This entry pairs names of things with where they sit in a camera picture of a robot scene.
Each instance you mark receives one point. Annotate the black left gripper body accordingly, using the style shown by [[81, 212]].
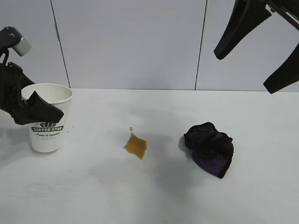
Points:
[[9, 88]]

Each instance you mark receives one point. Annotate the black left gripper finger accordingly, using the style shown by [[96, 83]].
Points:
[[39, 112], [25, 81]]

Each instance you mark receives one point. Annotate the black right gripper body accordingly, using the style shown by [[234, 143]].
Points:
[[289, 9]]

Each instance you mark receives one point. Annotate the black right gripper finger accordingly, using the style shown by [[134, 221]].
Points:
[[285, 74], [245, 18]]

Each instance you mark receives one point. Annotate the white paper coffee cup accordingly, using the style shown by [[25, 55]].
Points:
[[50, 142]]

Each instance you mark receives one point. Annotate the black and purple cloth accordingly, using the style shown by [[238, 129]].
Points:
[[210, 151]]

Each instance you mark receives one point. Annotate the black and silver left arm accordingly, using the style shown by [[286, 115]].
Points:
[[9, 37]]

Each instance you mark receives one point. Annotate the brown coffee spill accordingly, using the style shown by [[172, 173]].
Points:
[[135, 147]]

